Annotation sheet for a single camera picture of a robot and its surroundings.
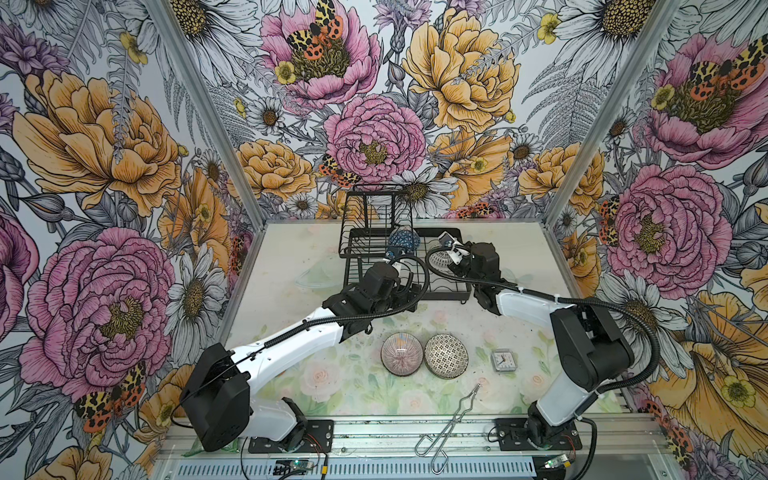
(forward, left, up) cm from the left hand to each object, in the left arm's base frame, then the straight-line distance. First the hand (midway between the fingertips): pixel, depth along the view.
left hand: (401, 290), depth 81 cm
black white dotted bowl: (-12, -13, -15) cm, 23 cm away
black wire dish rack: (+34, +7, -11) cm, 36 cm away
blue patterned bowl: (+30, -3, -14) cm, 34 cm away
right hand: (+16, -18, -2) cm, 24 cm away
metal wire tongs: (-32, -8, -18) cm, 37 cm away
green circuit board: (-36, +24, -18) cm, 47 cm away
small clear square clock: (-13, -28, -16) cm, 35 cm away
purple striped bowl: (-11, 0, -15) cm, 19 cm away
